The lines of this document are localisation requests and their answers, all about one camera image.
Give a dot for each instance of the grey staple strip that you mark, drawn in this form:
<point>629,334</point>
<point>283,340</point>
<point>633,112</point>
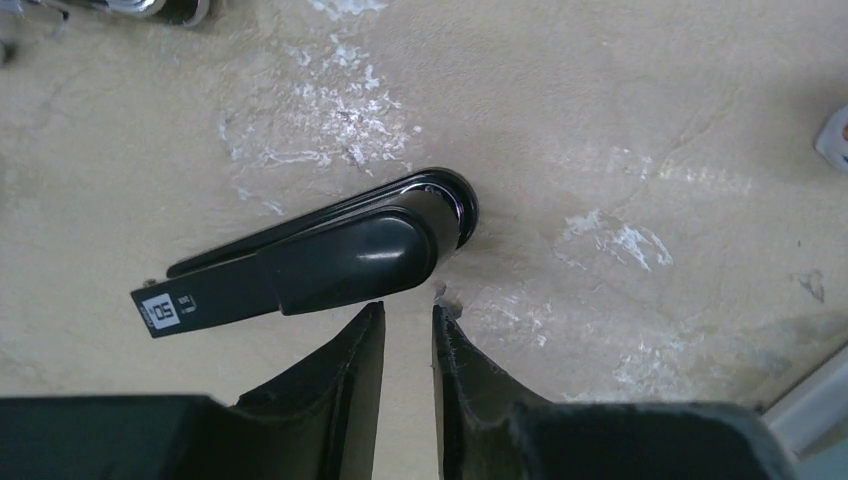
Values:
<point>440,290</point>

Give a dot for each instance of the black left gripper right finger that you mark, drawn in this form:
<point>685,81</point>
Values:
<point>491,426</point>

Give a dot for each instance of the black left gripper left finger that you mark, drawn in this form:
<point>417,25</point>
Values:
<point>316,420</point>

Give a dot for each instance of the small cupcake toy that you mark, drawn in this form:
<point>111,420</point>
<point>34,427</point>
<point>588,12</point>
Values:
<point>831,142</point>

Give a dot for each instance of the black poker chip case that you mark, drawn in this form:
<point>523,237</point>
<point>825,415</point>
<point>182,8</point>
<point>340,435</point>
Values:
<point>185,13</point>

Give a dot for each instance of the black stapler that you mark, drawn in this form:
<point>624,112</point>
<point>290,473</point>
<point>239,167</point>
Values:
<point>376,243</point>

